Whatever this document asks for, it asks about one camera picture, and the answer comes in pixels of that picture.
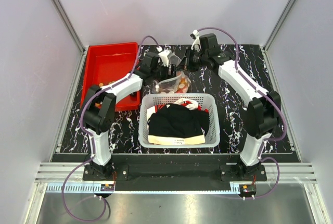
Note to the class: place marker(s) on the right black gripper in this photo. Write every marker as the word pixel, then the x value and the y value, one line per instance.
pixel 185 63

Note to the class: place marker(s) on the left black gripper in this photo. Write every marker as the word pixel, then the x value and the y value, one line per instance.
pixel 166 69

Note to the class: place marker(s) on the clear zip top bag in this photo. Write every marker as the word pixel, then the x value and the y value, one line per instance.
pixel 178 84

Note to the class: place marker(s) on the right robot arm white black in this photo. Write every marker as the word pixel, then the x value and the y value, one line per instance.
pixel 262 114

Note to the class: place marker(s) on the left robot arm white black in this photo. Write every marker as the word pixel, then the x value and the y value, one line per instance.
pixel 99 107

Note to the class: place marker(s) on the red white cloth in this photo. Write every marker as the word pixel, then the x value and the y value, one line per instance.
pixel 188 103

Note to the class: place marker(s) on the white perforated plastic basket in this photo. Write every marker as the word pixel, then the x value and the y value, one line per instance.
pixel 206 101

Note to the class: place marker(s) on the black cloth in basket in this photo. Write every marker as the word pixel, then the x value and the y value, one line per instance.
pixel 177 121

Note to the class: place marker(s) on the red plastic bin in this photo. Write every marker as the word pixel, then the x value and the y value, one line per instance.
pixel 106 63

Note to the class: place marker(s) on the beige cloth with label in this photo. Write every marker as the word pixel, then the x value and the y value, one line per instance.
pixel 163 140

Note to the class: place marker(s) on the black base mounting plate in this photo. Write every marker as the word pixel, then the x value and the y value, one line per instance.
pixel 169 172

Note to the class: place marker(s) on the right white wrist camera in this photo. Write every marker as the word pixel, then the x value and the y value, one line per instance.
pixel 196 41

